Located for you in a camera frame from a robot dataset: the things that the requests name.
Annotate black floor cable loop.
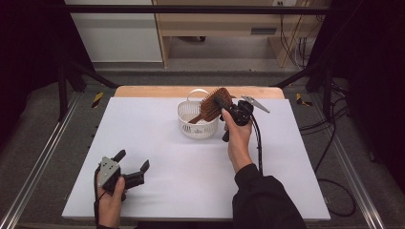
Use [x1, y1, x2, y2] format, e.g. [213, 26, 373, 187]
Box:
[318, 177, 357, 218]

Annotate hand-held gripper cable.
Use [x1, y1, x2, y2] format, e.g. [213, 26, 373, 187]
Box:
[93, 166, 103, 227]
[249, 114, 265, 177]

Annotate hanging desk cables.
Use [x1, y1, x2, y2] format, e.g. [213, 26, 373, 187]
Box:
[278, 13, 319, 70]

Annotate white perforated plastic basket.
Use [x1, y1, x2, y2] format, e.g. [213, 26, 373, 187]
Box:
[177, 88, 221, 140]

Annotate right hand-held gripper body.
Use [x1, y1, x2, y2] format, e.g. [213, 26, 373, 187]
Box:
[226, 94, 271, 127]

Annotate bundle of black floor cables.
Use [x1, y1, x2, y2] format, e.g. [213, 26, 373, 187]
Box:
[298, 78, 352, 175]

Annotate white cabinet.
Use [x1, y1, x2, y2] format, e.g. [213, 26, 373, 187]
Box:
[63, 0, 163, 64]

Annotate left hand-held gripper cable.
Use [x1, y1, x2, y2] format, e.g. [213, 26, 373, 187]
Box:
[93, 166, 103, 227]

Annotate person's right hand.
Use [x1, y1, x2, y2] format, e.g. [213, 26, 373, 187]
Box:
[221, 108, 254, 175]

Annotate black horizontal frame bar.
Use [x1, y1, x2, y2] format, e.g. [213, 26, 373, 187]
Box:
[63, 4, 332, 15]

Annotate person's left hand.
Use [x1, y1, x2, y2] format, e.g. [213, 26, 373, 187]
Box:
[96, 177, 126, 228]

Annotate yellow black tape marker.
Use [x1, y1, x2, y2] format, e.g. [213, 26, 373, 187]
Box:
[295, 92, 314, 107]
[91, 92, 105, 109]

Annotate light wooden desk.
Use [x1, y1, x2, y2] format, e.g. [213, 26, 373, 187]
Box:
[151, 0, 332, 69]

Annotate aluminium floor rail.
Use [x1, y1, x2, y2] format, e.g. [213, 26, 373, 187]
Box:
[0, 91, 81, 229]
[309, 94, 387, 229]

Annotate light wooden table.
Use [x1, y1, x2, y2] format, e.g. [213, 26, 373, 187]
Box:
[114, 85, 286, 99]

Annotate black metal stand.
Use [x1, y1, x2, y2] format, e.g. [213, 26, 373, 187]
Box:
[269, 61, 336, 122]
[56, 61, 120, 122]

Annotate right hand-held gripper cable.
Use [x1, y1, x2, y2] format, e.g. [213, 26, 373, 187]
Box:
[249, 114, 265, 177]

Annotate white table sheet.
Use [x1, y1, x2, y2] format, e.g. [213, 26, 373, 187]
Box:
[61, 96, 331, 222]

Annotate black curtain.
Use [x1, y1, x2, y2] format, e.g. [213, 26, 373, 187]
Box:
[0, 0, 94, 151]
[309, 0, 405, 186]

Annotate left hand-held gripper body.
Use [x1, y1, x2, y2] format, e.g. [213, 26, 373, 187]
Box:
[96, 155, 146, 202]

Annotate brown wooden hairbrush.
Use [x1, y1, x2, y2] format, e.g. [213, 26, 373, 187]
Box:
[187, 87, 234, 125]

